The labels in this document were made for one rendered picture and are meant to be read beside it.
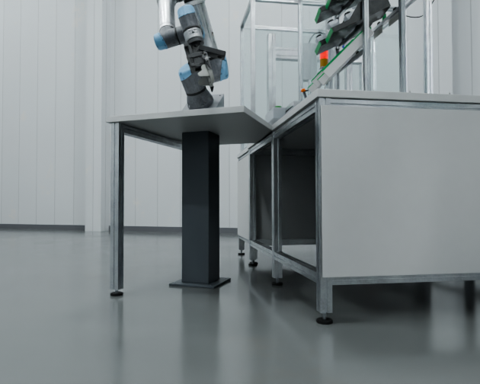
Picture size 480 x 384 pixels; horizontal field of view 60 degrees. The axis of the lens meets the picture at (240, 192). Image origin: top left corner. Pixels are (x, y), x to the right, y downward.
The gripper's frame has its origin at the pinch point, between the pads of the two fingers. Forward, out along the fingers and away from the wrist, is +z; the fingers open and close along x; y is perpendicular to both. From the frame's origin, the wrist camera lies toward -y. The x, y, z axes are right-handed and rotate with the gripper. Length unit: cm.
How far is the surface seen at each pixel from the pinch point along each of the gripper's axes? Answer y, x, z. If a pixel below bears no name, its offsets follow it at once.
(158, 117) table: 25.5, -22.5, 0.1
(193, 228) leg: 25, -61, 51
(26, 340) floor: 86, 20, 74
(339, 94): -41, 21, 23
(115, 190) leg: 55, -37, 24
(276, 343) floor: 9, 31, 98
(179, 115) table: 16.3, -18.2, 2.8
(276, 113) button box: -35, -50, 6
